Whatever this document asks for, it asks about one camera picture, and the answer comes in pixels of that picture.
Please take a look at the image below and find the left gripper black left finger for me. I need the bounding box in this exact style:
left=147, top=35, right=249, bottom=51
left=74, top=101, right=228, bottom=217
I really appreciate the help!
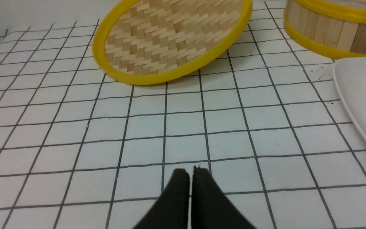
left=134, top=169, right=190, bottom=229

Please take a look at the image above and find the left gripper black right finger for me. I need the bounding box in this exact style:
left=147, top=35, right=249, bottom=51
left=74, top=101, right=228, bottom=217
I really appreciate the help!
left=191, top=168, right=255, bottom=229

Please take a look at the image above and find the white plate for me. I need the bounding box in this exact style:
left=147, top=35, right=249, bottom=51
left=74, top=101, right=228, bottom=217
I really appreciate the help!
left=332, top=57, right=366, bottom=142

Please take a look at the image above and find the white grid tablecloth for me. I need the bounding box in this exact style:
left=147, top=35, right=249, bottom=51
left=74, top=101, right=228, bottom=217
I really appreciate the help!
left=0, top=0, right=366, bottom=229

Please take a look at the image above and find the woven bamboo steamer lid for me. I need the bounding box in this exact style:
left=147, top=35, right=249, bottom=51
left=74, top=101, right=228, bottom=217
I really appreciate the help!
left=92, top=0, right=253, bottom=85

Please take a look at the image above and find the bamboo steamer basket yellow rim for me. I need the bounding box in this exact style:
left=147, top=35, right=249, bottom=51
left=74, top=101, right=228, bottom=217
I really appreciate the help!
left=283, top=0, right=366, bottom=59

